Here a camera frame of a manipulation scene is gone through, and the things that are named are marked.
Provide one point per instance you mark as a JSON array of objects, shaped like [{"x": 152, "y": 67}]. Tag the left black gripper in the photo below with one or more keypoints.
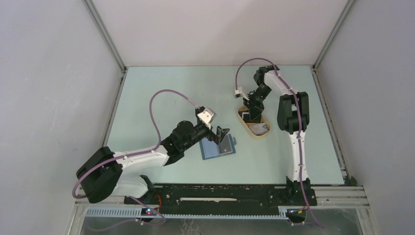
[{"x": 220, "y": 132}]

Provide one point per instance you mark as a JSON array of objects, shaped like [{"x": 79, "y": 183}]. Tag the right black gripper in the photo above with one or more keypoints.
[{"x": 254, "y": 112}]

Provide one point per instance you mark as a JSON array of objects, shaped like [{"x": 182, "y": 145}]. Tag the grey credit card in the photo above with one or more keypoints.
[{"x": 226, "y": 146}]

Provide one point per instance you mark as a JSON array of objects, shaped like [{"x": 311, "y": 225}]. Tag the blue leather card holder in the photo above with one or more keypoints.
[{"x": 209, "y": 149}]

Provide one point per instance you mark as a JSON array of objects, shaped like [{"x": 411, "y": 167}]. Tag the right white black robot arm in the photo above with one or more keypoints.
[{"x": 292, "y": 118}]

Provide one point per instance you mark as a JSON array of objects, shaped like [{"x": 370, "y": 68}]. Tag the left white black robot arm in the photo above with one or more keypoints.
[{"x": 107, "y": 173}]

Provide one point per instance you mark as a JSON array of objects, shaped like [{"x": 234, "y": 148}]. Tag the card in tray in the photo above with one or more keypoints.
[{"x": 259, "y": 129}]

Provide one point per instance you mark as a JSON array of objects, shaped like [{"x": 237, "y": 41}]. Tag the oval wooden tray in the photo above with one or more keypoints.
[{"x": 242, "y": 112}]

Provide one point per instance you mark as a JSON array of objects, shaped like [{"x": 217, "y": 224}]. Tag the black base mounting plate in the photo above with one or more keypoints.
[{"x": 204, "y": 198}]

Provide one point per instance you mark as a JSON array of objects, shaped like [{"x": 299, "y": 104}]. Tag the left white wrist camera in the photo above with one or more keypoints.
[{"x": 206, "y": 116}]

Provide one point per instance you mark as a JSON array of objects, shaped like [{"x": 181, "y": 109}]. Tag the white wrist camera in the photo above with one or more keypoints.
[
  {"x": 240, "y": 93},
  {"x": 206, "y": 116}
]

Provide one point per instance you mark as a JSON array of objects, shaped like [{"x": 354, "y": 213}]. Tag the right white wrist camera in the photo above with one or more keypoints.
[{"x": 240, "y": 93}]

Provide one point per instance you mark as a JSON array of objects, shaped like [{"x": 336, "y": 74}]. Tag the white cable duct strip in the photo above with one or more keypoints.
[{"x": 131, "y": 212}]

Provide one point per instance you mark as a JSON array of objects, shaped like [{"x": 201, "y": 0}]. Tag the aluminium frame rail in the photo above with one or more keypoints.
[{"x": 328, "y": 197}]

